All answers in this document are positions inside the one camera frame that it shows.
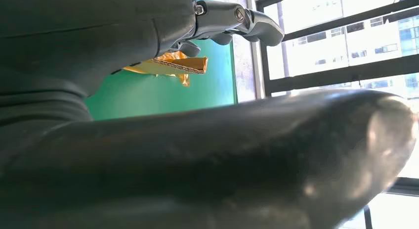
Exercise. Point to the yellow taped cardboard box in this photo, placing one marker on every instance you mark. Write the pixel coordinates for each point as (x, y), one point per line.
(183, 65)

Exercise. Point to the green table mat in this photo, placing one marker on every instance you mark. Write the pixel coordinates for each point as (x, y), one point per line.
(163, 96)

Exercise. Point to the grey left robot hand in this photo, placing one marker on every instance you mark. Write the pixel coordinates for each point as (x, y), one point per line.
(209, 162)

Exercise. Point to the black window frame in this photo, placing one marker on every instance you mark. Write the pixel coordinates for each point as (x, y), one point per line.
(343, 73)

